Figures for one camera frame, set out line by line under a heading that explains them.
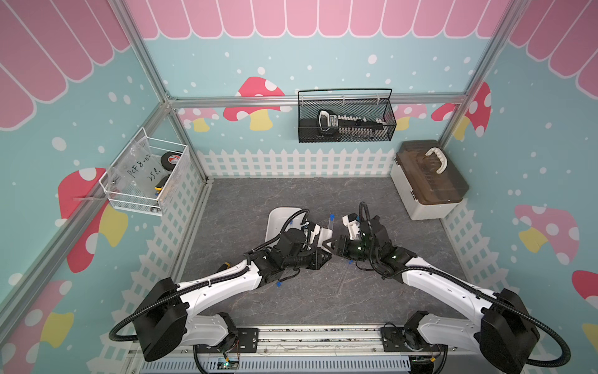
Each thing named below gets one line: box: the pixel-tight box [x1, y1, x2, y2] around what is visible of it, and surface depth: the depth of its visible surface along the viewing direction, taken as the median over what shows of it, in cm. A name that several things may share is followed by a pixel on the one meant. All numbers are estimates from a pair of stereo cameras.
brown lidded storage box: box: [390, 139, 470, 221], surface depth 101 cm
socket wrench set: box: [317, 109, 389, 138], surface depth 91 cm
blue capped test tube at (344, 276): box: [335, 259, 355, 296], surface depth 88 cm
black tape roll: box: [160, 151, 182, 172], surface depth 82 cm
